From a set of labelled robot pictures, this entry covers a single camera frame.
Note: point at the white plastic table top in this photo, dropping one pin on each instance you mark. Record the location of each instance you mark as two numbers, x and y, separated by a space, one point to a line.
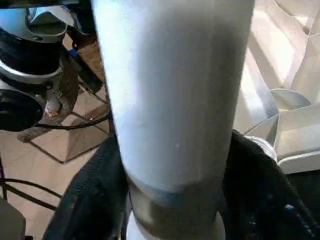
295 140

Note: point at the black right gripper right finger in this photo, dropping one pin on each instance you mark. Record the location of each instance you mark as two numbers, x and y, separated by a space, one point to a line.
265 195

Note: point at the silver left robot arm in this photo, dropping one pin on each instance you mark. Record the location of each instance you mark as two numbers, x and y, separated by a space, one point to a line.
30 45

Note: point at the white plastic table leg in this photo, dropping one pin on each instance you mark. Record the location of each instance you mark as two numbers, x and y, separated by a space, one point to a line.
175 90

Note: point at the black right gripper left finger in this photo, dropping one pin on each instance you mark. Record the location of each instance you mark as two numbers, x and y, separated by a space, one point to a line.
85 200

